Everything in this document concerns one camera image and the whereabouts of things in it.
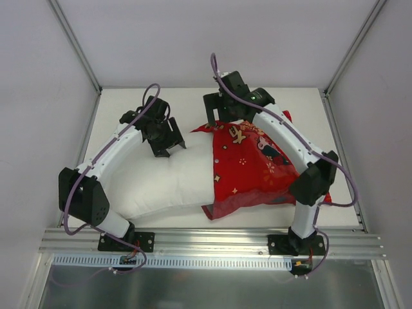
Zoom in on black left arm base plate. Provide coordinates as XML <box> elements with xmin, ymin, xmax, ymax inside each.
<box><xmin>97</xmin><ymin>231</ymin><xmax>156</xmax><ymax>253</ymax></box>

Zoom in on white slotted cable duct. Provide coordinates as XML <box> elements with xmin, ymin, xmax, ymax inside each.
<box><xmin>52</xmin><ymin>254</ymin><xmax>292</xmax><ymax>271</ymax></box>

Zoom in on white pillow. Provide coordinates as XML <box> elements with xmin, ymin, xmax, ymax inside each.
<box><xmin>104</xmin><ymin>132</ymin><xmax>214</xmax><ymax>221</ymax></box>

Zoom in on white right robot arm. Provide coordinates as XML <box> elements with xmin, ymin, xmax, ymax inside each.
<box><xmin>197</xmin><ymin>86</ymin><xmax>339</xmax><ymax>256</ymax></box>

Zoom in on aluminium front rail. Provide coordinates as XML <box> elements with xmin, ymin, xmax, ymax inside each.
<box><xmin>39</xmin><ymin>228</ymin><xmax>389</xmax><ymax>260</ymax></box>

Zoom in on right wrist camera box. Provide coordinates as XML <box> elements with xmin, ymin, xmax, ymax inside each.
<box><xmin>214</xmin><ymin>71</ymin><xmax>250</xmax><ymax>97</ymax></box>

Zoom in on red patterned pillowcase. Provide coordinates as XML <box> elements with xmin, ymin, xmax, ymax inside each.
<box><xmin>189</xmin><ymin>109</ymin><xmax>333</xmax><ymax>221</ymax></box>

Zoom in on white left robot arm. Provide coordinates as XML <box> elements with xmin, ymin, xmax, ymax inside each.
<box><xmin>58</xmin><ymin>96</ymin><xmax>185</xmax><ymax>251</ymax></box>

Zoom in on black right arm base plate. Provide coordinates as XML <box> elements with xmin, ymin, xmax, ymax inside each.
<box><xmin>267</xmin><ymin>234</ymin><xmax>326</xmax><ymax>256</ymax></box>

